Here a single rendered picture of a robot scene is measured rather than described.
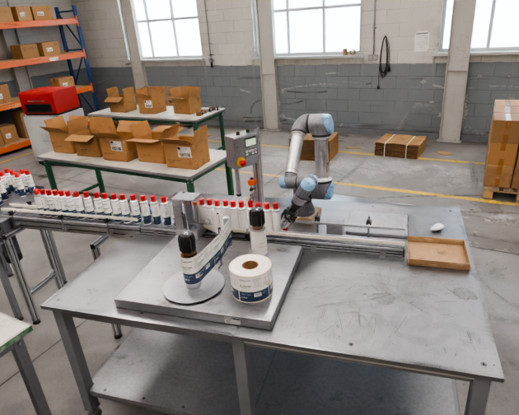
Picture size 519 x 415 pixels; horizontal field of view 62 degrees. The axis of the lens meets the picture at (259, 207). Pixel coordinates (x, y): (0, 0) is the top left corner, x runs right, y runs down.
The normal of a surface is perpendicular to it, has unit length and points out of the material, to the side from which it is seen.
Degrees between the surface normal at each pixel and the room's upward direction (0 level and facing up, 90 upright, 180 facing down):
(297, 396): 1
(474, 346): 0
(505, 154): 90
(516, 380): 0
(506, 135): 91
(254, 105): 90
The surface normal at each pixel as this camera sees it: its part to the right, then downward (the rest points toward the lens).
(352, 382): -0.07, -0.91
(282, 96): -0.47, 0.40
